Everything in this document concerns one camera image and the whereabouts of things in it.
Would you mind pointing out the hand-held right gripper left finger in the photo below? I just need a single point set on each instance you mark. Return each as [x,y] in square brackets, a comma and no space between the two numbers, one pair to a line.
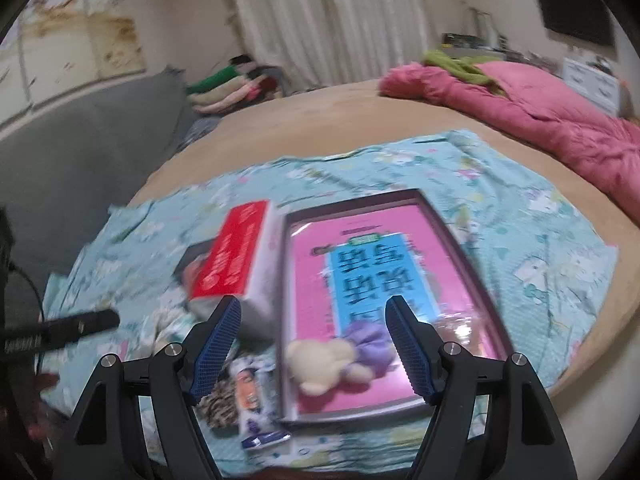
[216,350]

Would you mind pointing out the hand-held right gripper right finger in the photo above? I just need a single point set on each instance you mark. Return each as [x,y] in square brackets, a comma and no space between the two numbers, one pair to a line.
[411,352]

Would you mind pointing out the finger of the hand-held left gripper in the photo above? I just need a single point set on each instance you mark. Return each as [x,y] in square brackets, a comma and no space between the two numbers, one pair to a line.
[75,327]

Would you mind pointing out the leopard print scarf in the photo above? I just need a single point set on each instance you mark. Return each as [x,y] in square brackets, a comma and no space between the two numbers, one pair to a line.
[220,405]

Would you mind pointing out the pink tray with dark frame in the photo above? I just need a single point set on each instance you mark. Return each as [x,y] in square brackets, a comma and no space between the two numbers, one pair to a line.
[360,260]

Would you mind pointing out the person's left hand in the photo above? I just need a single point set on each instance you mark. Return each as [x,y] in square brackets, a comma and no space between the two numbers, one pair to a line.
[44,383]

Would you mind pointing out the purple fluffy scrunchie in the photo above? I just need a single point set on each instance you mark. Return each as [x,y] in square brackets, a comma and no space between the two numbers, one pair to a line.
[367,342]

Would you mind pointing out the white orange packet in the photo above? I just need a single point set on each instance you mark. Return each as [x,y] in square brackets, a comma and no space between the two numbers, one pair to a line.
[255,400]

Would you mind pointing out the red tissue pack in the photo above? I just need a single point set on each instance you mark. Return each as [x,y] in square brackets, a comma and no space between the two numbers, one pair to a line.
[232,255]

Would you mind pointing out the cream plush toy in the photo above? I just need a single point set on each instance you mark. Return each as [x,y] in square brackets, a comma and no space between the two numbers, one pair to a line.
[315,365]

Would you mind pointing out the light blue printed blanket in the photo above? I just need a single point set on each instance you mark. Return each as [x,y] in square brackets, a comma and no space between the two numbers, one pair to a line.
[500,220]

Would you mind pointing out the white wardrobe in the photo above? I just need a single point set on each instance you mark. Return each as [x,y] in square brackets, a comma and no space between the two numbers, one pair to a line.
[65,60]

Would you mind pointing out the dark patterned cloth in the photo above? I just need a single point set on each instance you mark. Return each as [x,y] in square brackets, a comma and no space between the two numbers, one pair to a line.
[202,130]

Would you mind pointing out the beige bed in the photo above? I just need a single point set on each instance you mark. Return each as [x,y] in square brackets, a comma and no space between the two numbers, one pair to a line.
[320,115]

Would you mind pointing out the stack of folded clothes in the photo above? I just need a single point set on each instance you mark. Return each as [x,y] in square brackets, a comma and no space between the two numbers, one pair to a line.
[230,90]

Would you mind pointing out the pink quilt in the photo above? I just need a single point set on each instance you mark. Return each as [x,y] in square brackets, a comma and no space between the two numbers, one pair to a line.
[540,115]

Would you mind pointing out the green cloth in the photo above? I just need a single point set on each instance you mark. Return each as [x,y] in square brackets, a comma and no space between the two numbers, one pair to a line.
[460,67]

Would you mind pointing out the white dresser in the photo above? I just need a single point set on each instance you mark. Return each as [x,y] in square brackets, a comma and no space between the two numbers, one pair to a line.
[590,82]

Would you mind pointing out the white curtain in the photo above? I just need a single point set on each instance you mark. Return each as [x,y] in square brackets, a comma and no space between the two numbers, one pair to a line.
[330,15]

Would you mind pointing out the black wall television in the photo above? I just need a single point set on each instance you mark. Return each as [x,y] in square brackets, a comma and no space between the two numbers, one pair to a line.
[575,12]

